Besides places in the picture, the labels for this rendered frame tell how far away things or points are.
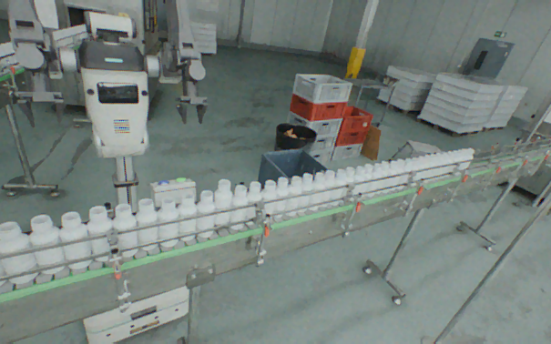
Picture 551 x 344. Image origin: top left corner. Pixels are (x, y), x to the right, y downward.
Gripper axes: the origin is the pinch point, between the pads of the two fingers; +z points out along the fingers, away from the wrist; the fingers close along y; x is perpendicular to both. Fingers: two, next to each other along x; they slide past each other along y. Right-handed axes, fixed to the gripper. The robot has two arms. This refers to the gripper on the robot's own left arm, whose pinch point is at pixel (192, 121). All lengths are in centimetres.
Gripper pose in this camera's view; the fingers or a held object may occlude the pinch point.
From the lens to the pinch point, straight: 117.3
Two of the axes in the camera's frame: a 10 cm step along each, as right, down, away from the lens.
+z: 0.2, 9.9, 1.7
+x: -6.4, -1.2, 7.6
